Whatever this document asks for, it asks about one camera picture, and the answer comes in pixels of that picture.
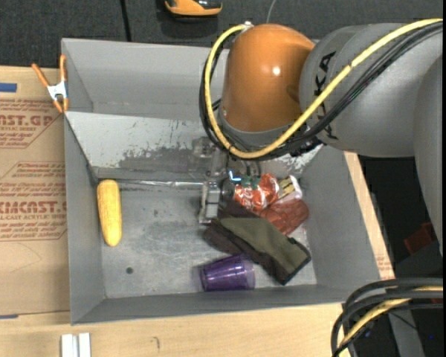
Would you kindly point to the olive and brown cloth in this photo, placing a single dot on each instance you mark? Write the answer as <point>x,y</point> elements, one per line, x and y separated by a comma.
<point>267,242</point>

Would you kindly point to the grey metal bin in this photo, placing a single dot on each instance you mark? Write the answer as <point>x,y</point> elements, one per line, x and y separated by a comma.
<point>163,236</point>

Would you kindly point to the white and yellow packet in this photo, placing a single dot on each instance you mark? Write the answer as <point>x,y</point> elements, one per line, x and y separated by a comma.
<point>292,188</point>

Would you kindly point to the purple plastic cup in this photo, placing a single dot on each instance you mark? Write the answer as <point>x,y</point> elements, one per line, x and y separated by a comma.
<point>227,273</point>

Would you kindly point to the yellow corn cob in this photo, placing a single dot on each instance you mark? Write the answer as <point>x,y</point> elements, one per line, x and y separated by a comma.
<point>109,212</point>

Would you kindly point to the brown cardboard board, red print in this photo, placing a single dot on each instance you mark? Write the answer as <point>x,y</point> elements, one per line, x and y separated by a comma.
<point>29,259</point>

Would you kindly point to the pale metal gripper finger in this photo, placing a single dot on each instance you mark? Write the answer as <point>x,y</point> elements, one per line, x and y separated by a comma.
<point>213,204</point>
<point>203,211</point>

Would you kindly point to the red and white crinkled packet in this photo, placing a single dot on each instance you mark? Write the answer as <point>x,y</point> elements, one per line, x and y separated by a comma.
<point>255,195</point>

